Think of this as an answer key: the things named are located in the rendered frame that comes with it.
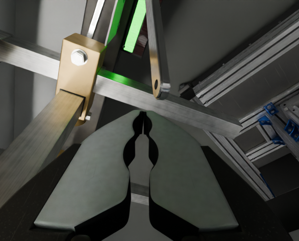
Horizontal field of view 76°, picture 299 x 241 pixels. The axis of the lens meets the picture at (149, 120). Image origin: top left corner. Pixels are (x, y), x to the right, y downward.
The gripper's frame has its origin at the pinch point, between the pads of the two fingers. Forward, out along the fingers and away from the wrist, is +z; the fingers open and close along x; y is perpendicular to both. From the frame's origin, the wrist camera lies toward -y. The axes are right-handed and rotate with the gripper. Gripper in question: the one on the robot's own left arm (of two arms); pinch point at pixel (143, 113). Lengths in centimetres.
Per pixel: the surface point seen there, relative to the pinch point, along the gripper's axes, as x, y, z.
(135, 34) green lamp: -2.2, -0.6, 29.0
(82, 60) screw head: -8.2, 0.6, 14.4
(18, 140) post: -12.1, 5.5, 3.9
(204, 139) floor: 42, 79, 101
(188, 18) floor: 21, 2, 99
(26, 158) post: -10.6, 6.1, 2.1
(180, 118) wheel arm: 5.9, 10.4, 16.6
